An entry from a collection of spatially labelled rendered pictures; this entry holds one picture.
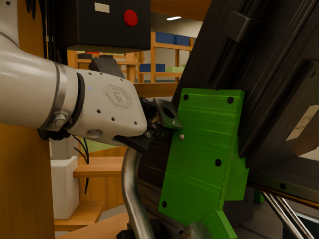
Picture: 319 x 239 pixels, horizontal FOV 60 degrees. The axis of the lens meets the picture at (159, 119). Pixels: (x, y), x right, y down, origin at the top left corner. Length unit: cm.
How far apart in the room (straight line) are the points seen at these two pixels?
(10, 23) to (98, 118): 16
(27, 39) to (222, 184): 45
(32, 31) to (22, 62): 30
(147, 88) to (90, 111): 53
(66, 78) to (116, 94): 8
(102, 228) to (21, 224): 24
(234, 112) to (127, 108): 15
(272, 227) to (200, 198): 44
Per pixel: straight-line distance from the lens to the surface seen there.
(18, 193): 65
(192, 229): 39
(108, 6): 58
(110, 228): 83
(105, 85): 39
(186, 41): 641
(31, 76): 32
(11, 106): 32
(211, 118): 41
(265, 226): 83
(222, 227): 39
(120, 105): 37
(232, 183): 43
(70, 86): 33
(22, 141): 62
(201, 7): 90
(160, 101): 45
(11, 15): 40
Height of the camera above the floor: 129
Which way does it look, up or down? 8 degrees down
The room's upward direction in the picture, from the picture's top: straight up
